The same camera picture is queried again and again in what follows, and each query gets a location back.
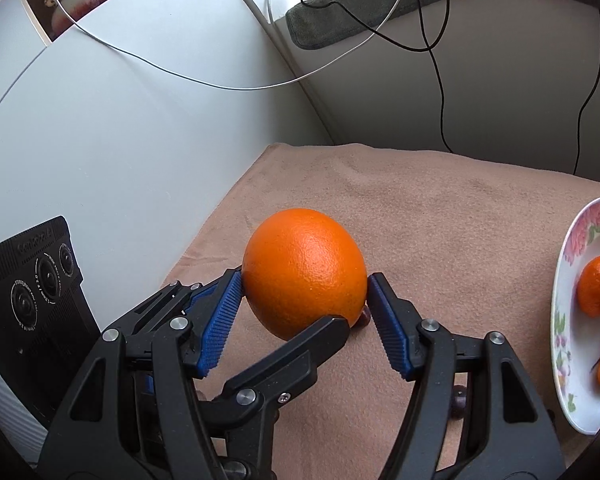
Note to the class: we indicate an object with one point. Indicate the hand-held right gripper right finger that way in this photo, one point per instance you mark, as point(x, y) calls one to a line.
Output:
point(390, 330)

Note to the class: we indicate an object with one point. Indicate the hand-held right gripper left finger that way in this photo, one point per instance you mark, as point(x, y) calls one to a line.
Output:
point(220, 330)

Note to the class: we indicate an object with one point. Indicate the dark plum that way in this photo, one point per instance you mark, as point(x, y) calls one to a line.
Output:
point(458, 402)
point(365, 317)

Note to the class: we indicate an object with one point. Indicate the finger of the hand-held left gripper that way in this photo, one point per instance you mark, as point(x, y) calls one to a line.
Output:
point(155, 305)
point(300, 355)

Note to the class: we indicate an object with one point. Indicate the floral white plate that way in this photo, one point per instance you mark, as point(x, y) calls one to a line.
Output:
point(575, 340)

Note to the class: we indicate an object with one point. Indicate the large orange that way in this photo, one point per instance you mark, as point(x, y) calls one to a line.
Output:
point(305, 270)

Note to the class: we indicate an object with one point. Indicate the grey windowsill cloth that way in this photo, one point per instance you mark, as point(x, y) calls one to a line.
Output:
point(340, 15)

